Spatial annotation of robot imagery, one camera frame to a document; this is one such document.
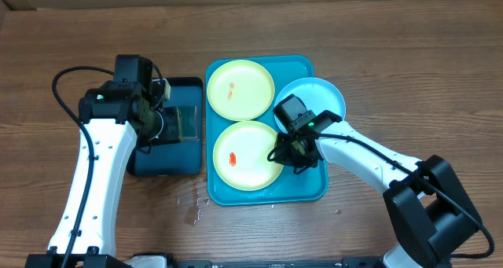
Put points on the teal plastic tray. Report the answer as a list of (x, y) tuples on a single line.
[(288, 187)]

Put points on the green orange sponge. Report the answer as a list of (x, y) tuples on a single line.
[(188, 120)]

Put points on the light blue plate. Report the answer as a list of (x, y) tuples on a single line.
[(317, 95)]

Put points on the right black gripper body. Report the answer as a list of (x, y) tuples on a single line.
[(291, 156)]

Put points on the black water tray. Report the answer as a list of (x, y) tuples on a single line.
[(173, 159)]

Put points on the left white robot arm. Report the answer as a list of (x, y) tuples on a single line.
[(112, 124)]

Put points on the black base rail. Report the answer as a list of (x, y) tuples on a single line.
[(148, 260)]

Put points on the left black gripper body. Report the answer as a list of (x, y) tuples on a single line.
[(170, 132)]

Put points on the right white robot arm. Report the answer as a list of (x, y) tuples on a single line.
[(430, 211)]

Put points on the yellow plate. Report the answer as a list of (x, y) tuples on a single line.
[(240, 90), (240, 156)]

